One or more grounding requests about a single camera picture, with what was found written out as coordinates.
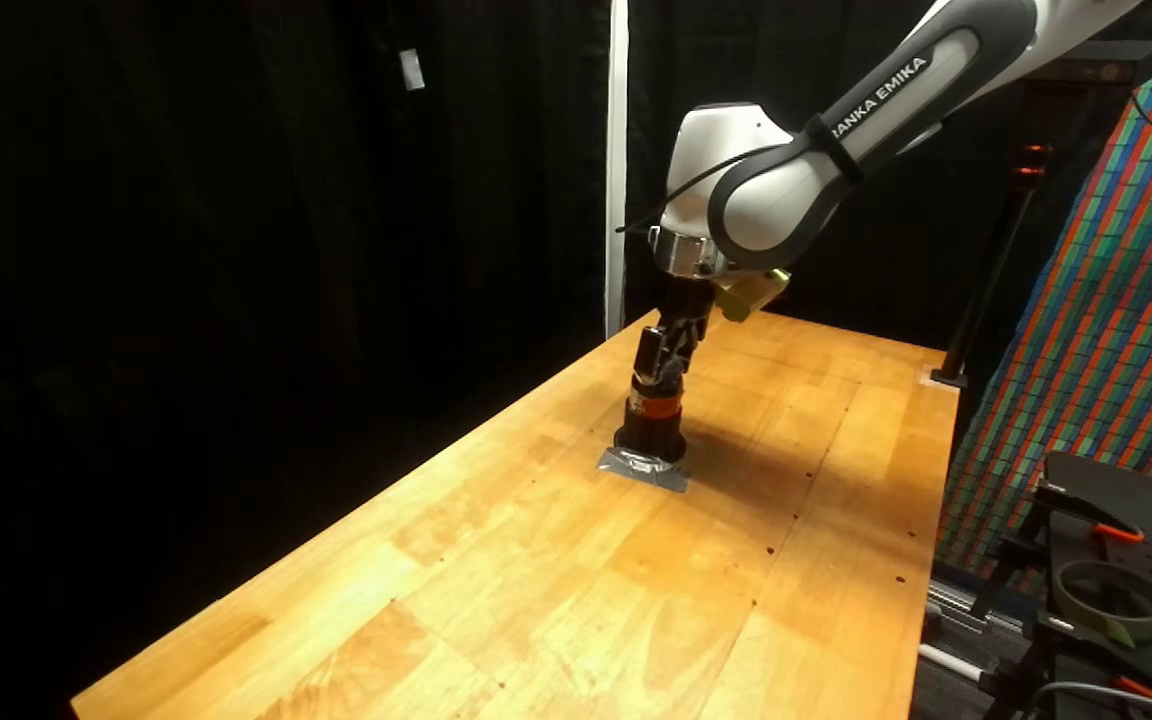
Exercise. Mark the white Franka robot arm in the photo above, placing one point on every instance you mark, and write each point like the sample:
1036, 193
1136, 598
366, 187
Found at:
842, 120

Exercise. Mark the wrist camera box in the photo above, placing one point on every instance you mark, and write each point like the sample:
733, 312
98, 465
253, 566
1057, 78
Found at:
753, 293

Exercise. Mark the small white tag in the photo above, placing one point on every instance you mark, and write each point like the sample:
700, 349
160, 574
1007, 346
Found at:
411, 67

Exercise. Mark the aluminium rail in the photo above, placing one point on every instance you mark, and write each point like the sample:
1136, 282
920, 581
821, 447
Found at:
957, 626

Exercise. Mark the orange clamp on stand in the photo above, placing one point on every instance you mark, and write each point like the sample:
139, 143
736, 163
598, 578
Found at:
1034, 163

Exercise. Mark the small metal plate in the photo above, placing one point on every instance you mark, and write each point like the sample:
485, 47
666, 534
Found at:
642, 468

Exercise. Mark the colourful striped panel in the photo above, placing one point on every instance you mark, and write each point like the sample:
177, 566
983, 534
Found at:
1111, 335

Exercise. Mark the black perforated plate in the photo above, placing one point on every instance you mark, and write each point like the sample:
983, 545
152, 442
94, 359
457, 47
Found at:
1136, 507

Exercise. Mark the white vertical pole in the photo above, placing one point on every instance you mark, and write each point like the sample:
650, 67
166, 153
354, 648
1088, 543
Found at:
615, 163

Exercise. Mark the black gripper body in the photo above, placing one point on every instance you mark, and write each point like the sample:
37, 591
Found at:
684, 305

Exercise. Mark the tape roll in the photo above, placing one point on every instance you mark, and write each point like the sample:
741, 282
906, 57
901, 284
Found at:
1111, 598

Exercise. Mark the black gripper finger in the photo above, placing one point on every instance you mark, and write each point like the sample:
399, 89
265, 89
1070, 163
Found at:
650, 359
682, 355

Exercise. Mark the black table clamp bracket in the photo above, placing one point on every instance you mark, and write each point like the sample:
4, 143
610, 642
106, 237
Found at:
989, 264

